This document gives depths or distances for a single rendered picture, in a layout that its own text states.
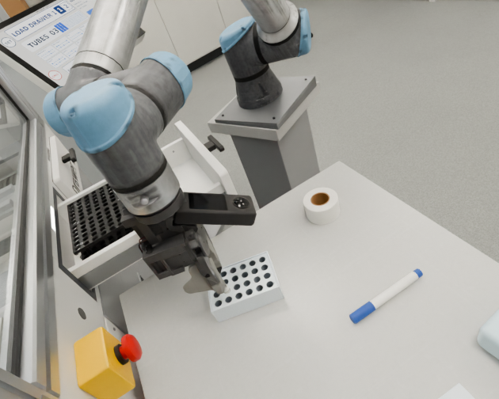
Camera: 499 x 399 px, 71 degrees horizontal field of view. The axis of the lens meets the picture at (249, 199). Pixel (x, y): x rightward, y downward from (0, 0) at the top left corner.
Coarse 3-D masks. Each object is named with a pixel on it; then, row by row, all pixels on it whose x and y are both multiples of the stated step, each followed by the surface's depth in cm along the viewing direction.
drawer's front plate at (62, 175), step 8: (56, 144) 99; (56, 152) 94; (64, 152) 103; (56, 160) 91; (56, 168) 87; (64, 168) 92; (72, 168) 101; (56, 176) 84; (64, 176) 88; (72, 176) 96; (56, 184) 83; (64, 184) 84; (72, 184) 90; (80, 184) 98; (64, 192) 85; (72, 192) 86
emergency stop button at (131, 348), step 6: (126, 336) 49; (132, 336) 50; (126, 342) 48; (132, 342) 49; (138, 342) 51; (120, 348) 49; (126, 348) 48; (132, 348) 48; (138, 348) 49; (126, 354) 48; (132, 354) 48; (138, 354) 49; (132, 360) 48
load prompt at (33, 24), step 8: (64, 0) 135; (48, 8) 130; (56, 8) 132; (64, 8) 134; (72, 8) 136; (32, 16) 125; (40, 16) 127; (48, 16) 129; (56, 16) 130; (24, 24) 122; (32, 24) 124; (40, 24) 126; (48, 24) 127; (8, 32) 118; (16, 32) 119; (24, 32) 121; (32, 32) 122
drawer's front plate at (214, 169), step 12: (180, 120) 86; (180, 132) 84; (192, 144) 76; (192, 156) 88; (204, 156) 71; (204, 168) 79; (216, 168) 66; (216, 180) 72; (228, 180) 66; (228, 192) 68
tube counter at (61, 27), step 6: (78, 12) 136; (66, 18) 132; (72, 18) 134; (78, 18) 135; (84, 18) 136; (60, 24) 130; (66, 24) 131; (72, 24) 133; (48, 30) 126; (54, 30) 127; (60, 30) 129; (66, 30) 130; (54, 36) 126
